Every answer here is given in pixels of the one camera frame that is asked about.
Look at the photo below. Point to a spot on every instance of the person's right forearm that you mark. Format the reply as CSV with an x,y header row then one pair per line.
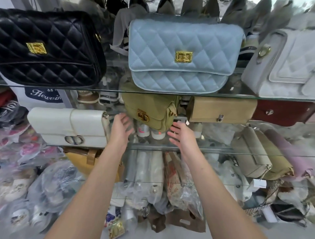
x,y
216,197

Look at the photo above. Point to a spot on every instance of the person's left fingers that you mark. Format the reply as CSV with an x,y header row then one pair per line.
x,y
126,124

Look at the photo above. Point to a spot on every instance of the plastic-wrapped white bag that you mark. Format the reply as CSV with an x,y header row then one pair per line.
x,y
145,172

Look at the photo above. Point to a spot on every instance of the khaki fabric bag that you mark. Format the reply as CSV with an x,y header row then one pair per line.
x,y
278,157

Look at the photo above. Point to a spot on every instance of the dark red handbag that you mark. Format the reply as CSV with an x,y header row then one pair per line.
x,y
283,112

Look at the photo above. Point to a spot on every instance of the person's left forearm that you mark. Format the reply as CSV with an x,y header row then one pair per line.
x,y
93,192

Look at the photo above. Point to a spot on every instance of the white quilted handbag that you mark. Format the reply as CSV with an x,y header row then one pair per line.
x,y
285,64

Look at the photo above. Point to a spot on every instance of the person's left hand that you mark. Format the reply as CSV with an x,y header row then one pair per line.
x,y
119,133

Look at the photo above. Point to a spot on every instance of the snake print bag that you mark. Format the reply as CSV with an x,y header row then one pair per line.
x,y
273,194

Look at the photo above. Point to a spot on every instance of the person's right hand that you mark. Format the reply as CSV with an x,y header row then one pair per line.
x,y
188,141

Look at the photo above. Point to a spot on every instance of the pile of plastic-wrapped slippers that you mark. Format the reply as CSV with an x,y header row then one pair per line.
x,y
24,177

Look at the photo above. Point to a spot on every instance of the beige and white shoe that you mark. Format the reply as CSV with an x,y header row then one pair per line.
x,y
87,97

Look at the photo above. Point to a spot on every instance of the olive green handbag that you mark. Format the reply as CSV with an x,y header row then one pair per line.
x,y
152,108

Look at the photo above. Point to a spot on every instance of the black quilted handbag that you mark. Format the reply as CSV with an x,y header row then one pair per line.
x,y
54,46

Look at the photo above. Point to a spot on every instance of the white handbag with round clasp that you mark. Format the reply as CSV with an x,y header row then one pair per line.
x,y
66,126

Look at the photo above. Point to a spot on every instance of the light blue quilted handbag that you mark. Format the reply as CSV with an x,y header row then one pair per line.
x,y
182,54

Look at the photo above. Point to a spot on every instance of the white shopping bag blue label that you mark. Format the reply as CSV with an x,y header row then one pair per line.
x,y
37,97

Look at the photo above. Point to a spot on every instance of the pink fabric bag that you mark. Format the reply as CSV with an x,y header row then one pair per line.
x,y
292,150

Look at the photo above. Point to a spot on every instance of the glass shelf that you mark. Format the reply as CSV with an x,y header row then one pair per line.
x,y
216,150
221,94

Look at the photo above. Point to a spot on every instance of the beige zip pouch bag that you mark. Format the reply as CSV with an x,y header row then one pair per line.
x,y
248,152

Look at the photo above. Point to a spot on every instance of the tan flap handbag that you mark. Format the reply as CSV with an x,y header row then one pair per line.
x,y
221,109

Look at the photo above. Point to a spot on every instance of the white bag with studs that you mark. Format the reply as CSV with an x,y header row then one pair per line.
x,y
236,181

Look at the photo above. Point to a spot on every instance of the brown paper bag red print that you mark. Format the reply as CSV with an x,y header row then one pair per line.
x,y
176,183

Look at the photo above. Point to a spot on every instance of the mustard yellow handbag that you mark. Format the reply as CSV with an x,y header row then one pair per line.
x,y
81,162

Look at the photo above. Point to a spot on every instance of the colourful snack packet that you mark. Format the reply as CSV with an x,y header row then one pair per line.
x,y
115,222

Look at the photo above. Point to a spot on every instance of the person's right fingers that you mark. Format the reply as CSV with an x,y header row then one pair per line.
x,y
176,135

